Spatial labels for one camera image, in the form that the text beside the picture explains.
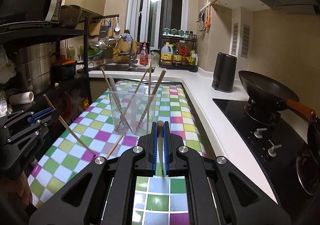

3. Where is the clear plastic utensil holder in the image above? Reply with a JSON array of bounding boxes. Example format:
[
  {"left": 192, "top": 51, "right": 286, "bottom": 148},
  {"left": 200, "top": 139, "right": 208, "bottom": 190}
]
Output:
[{"left": 109, "top": 87, "right": 157, "bottom": 137}]

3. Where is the yellow cooking oil bottle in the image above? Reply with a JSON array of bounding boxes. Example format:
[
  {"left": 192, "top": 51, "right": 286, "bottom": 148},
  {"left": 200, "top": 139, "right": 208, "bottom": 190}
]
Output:
[{"left": 160, "top": 42, "right": 173, "bottom": 67}]

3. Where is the chrome sink faucet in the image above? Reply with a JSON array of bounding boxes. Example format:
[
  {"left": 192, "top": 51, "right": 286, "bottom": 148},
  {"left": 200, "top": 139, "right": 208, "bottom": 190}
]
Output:
[{"left": 112, "top": 31, "right": 137, "bottom": 68}]

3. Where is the metal fork in holder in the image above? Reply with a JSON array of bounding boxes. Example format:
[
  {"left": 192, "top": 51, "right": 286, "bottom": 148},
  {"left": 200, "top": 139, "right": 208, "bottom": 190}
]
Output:
[{"left": 109, "top": 76, "right": 132, "bottom": 131}]

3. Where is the microwave oven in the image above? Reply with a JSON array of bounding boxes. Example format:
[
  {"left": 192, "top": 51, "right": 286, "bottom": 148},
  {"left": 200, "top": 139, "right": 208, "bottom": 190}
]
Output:
[{"left": 1, "top": 0, "right": 62, "bottom": 25}]

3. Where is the orange lidded black pot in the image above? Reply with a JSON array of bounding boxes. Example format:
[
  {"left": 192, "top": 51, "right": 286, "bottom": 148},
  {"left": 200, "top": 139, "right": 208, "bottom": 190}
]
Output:
[{"left": 50, "top": 55, "right": 77, "bottom": 82}]

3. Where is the wooden chopstick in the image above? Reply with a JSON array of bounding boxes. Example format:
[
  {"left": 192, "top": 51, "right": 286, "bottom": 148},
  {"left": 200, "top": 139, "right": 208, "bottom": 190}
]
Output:
[
  {"left": 43, "top": 94, "right": 96, "bottom": 158},
  {"left": 157, "top": 120, "right": 165, "bottom": 176}
]

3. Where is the black wok wooden handle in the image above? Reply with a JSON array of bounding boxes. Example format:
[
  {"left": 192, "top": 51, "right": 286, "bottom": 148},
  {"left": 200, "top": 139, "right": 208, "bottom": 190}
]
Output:
[{"left": 239, "top": 70, "right": 317, "bottom": 123}]

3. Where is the black shelf rack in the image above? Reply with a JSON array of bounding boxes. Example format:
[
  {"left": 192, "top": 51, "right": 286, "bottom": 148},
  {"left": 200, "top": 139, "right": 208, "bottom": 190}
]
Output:
[{"left": 1, "top": 14, "right": 118, "bottom": 103}]

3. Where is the stainless steel pot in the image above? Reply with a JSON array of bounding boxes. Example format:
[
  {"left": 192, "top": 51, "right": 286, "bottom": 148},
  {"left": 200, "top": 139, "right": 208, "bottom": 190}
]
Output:
[{"left": 15, "top": 42, "right": 56, "bottom": 95}]

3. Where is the black electric kettle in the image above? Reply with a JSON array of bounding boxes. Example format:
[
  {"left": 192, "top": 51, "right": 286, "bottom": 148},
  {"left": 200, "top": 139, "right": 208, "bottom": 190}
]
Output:
[{"left": 212, "top": 52, "right": 237, "bottom": 93}]

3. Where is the person's left hand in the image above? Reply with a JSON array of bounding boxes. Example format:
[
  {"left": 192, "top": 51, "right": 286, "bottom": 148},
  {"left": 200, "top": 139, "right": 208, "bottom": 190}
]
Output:
[{"left": 5, "top": 172, "right": 33, "bottom": 205}]

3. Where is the checkered table mat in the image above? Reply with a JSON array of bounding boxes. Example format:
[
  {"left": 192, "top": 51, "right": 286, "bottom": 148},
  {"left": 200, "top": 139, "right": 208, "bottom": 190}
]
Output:
[{"left": 28, "top": 82, "right": 210, "bottom": 224}]

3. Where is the white paper roll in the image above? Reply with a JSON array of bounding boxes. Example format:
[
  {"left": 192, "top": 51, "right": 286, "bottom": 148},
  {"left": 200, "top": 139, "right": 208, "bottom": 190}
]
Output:
[{"left": 9, "top": 91, "right": 34, "bottom": 105}]

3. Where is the black spice rack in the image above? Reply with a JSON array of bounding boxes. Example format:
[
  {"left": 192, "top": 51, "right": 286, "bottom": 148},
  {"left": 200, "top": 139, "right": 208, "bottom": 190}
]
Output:
[{"left": 159, "top": 34, "right": 198, "bottom": 72}]

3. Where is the red dish soap bottle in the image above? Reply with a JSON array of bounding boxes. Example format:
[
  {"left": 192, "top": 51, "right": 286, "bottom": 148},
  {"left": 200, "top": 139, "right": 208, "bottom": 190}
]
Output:
[{"left": 139, "top": 42, "right": 149, "bottom": 66}]

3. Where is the black gas stove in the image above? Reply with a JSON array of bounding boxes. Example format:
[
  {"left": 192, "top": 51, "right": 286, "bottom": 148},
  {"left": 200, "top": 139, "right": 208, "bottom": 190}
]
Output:
[{"left": 214, "top": 99, "right": 319, "bottom": 224}]

